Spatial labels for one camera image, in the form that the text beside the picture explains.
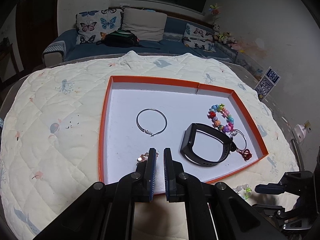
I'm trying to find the gold chain flower necklace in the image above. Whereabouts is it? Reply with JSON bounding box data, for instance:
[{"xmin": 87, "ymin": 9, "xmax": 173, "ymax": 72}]
[{"xmin": 136, "ymin": 151, "xmax": 159, "ymax": 164}]

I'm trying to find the black smart band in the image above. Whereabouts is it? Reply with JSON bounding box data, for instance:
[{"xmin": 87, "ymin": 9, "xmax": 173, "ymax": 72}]
[{"xmin": 180, "ymin": 123, "xmax": 236, "ymax": 167}]

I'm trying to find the pastel bead bracelet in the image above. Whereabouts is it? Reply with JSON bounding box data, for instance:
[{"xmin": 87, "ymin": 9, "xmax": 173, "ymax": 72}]
[{"xmin": 231, "ymin": 183, "xmax": 252, "ymax": 201}]

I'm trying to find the silver hoop bangle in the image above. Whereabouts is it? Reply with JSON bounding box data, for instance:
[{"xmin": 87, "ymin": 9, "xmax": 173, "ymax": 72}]
[{"xmin": 136, "ymin": 108, "xmax": 168, "ymax": 137}]

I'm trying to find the colourful character bead bracelet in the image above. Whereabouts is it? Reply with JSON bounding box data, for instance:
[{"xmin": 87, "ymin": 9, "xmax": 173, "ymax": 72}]
[{"xmin": 207, "ymin": 103, "xmax": 235, "ymax": 133}]

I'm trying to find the white pink small device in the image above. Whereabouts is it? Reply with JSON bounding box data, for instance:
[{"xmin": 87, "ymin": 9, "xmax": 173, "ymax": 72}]
[{"xmin": 293, "ymin": 120, "xmax": 312, "ymax": 143}]

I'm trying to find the orange shallow tray box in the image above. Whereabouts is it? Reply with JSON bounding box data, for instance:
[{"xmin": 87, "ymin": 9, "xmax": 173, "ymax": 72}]
[{"xmin": 98, "ymin": 76, "xmax": 268, "ymax": 193}]

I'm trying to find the blue white printed box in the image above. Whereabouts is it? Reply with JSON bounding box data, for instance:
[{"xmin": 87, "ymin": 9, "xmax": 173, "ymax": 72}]
[{"xmin": 254, "ymin": 67, "xmax": 281, "ymax": 101}]

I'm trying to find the white quilted blanket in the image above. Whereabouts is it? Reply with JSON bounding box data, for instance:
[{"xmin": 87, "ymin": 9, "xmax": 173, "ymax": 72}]
[{"xmin": 1, "ymin": 51, "xmax": 298, "ymax": 239}]

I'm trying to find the blue sofa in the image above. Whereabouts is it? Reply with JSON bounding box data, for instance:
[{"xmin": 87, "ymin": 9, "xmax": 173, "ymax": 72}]
[{"xmin": 42, "ymin": 17, "xmax": 253, "ymax": 69}]

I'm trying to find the black backpack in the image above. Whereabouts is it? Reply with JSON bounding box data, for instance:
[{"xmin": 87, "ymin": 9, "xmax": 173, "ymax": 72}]
[{"xmin": 96, "ymin": 30, "xmax": 139, "ymax": 48}]

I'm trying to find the small butterfly pillow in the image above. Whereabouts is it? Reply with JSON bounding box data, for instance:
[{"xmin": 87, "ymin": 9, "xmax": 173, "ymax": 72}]
[{"xmin": 182, "ymin": 23, "xmax": 216, "ymax": 52}]

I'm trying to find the beige cushion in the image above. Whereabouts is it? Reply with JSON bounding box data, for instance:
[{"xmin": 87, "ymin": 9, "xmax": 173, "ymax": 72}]
[{"xmin": 121, "ymin": 8, "xmax": 167, "ymax": 42}]

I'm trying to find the plush toys pile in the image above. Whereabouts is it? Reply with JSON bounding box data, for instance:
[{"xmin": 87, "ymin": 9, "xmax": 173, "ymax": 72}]
[{"xmin": 213, "ymin": 24, "xmax": 242, "ymax": 51}]

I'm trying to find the large butterfly pillow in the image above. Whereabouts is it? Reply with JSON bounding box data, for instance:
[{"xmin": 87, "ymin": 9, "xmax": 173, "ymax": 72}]
[{"xmin": 76, "ymin": 8, "xmax": 123, "ymax": 45}]

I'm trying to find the colourful pinwheel flower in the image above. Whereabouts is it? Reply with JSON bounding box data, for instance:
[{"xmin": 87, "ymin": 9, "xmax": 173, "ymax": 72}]
[{"xmin": 209, "ymin": 3, "xmax": 221, "ymax": 24}]

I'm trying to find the dark wooden side table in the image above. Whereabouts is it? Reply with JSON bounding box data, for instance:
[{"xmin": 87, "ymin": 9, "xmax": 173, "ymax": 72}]
[{"xmin": 0, "ymin": 37, "xmax": 24, "ymax": 83}]

